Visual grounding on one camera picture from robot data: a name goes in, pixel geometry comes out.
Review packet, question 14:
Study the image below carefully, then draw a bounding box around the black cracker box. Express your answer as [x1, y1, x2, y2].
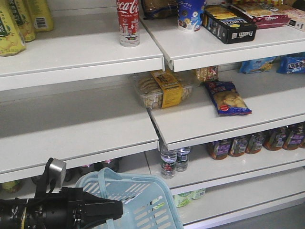
[202, 5, 257, 44]

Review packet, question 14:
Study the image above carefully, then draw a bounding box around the light blue plastic basket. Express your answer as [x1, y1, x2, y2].
[75, 168, 183, 229]

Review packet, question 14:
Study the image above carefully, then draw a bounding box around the cookie tray yellow band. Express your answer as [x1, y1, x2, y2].
[131, 69, 193, 109]

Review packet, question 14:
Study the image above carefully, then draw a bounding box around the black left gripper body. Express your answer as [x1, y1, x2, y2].
[39, 187, 83, 229]

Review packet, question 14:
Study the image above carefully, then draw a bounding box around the red coca-cola can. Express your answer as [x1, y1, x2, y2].
[116, 0, 140, 47]

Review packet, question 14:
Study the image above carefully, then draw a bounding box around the white shelf unit right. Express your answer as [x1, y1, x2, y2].
[0, 0, 164, 182]

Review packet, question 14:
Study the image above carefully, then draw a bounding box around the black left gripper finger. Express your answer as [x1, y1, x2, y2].
[82, 192, 123, 226]

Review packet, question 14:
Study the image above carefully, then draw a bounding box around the blue white drink cup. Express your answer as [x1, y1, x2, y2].
[176, 0, 206, 32]

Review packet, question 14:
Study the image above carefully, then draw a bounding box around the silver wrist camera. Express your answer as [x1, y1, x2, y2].
[34, 157, 66, 198]

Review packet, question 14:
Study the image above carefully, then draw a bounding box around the blue chips bag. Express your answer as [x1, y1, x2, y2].
[204, 81, 252, 116]

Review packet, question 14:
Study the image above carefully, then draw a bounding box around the clear water bottle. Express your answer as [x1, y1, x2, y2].
[160, 145, 177, 179]
[176, 146, 191, 172]

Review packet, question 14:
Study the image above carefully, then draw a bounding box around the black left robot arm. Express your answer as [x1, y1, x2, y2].
[0, 187, 123, 229]

